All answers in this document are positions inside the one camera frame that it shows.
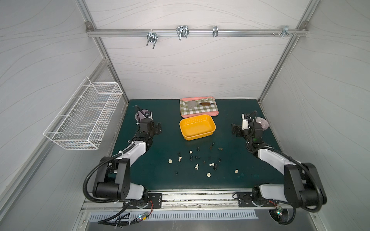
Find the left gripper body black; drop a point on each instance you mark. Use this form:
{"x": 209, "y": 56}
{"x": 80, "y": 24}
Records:
{"x": 156, "y": 128}

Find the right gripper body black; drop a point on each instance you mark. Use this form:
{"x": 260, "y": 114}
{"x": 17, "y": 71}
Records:
{"x": 237, "y": 130}

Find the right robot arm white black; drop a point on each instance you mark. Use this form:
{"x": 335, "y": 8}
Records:
{"x": 301, "y": 187}

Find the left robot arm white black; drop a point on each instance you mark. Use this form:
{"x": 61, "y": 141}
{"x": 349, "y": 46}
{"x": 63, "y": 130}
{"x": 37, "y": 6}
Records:
{"x": 110, "y": 181}

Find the yellow plastic storage box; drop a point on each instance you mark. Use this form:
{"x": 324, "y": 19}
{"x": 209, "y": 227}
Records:
{"x": 197, "y": 127}

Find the purple bowl left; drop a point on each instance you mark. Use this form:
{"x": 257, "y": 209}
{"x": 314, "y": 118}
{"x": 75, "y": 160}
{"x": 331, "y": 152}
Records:
{"x": 142, "y": 114}

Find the pink patterned bowl right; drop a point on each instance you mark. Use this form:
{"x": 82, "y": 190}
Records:
{"x": 263, "y": 122}

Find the pink tray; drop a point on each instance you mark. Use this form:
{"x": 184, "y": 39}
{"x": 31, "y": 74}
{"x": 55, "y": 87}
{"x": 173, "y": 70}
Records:
{"x": 199, "y": 106}

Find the green checkered cloth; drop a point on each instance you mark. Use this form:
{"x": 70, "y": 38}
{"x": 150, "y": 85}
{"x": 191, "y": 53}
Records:
{"x": 199, "y": 106}

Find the metal u-bolt clamp left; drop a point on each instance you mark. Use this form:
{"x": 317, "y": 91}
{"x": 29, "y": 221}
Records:
{"x": 152, "y": 38}

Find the metal u-bolt clamp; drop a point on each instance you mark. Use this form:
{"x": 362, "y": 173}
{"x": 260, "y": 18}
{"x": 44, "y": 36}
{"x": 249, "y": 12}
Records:
{"x": 182, "y": 32}
{"x": 152, "y": 38}

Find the metal u-bolt clamp middle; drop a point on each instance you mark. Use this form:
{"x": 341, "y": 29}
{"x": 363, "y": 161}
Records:
{"x": 182, "y": 32}

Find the metal hook clamp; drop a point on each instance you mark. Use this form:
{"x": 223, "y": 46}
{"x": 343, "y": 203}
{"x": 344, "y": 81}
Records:
{"x": 215, "y": 31}

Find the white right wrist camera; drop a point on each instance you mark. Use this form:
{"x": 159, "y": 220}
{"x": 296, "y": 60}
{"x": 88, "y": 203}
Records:
{"x": 245, "y": 121}

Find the spatula with wooden handle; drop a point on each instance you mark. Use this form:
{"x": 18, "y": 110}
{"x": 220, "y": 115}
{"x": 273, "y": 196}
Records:
{"x": 193, "y": 104}

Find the white wire basket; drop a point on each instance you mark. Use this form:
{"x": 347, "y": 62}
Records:
{"x": 84, "y": 119}

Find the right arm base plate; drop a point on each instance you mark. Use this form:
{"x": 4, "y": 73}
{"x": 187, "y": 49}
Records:
{"x": 247, "y": 200}

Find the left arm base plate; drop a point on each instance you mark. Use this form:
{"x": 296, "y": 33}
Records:
{"x": 148, "y": 201}

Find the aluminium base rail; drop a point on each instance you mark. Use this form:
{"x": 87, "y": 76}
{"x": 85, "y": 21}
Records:
{"x": 200, "y": 199}

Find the metal bracket right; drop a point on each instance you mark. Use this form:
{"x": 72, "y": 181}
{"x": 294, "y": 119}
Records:
{"x": 285, "y": 33}

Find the aluminium crossbar rail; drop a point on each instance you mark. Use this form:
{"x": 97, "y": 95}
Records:
{"x": 201, "y": 33}

